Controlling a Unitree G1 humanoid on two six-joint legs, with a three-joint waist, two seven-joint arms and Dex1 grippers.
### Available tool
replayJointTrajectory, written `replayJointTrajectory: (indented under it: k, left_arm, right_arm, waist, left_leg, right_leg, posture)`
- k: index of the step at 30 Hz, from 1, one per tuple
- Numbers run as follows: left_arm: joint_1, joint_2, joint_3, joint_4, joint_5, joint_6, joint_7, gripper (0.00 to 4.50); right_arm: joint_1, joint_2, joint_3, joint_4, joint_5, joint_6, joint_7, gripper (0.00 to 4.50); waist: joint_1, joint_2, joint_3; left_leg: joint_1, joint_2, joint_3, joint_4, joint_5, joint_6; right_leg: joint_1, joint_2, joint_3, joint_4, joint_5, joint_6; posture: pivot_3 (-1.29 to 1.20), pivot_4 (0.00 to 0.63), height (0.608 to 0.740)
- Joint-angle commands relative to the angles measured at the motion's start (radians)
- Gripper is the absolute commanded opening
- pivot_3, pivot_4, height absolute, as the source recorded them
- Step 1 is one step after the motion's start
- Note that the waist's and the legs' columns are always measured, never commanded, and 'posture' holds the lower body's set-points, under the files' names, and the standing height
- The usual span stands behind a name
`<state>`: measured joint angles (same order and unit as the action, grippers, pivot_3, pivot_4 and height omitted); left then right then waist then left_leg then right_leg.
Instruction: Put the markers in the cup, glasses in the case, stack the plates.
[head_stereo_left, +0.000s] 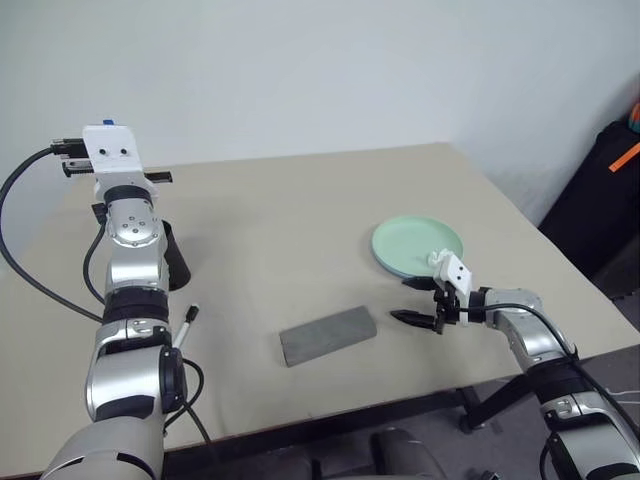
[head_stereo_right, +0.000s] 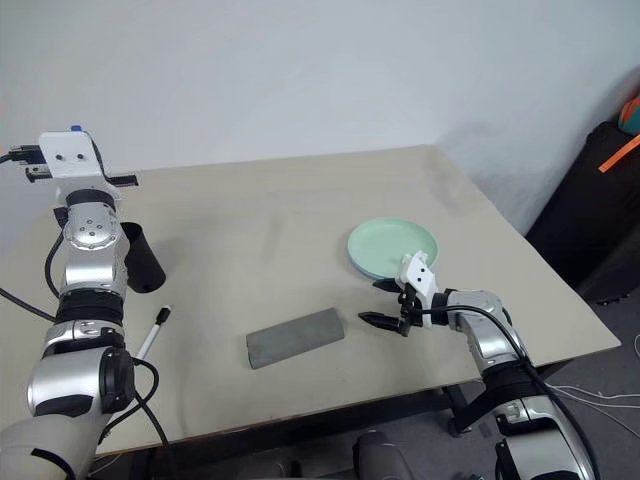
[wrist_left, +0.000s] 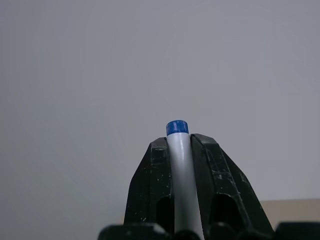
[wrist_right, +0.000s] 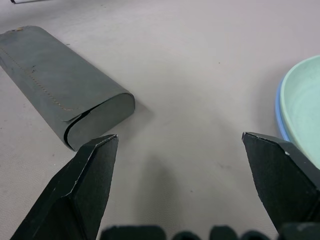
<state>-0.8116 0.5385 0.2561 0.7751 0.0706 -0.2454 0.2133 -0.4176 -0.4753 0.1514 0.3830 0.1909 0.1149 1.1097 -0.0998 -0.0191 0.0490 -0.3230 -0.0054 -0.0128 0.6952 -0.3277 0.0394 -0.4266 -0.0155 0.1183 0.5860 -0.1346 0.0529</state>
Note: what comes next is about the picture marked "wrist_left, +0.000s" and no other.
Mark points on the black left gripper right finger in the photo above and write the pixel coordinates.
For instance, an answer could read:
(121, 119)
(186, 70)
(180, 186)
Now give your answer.
(225, 190)

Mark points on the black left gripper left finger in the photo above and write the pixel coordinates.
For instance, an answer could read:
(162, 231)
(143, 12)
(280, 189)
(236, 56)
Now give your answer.
(150, 185)

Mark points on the white marker with blue end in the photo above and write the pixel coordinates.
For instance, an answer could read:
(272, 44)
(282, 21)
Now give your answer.
(182, 175)

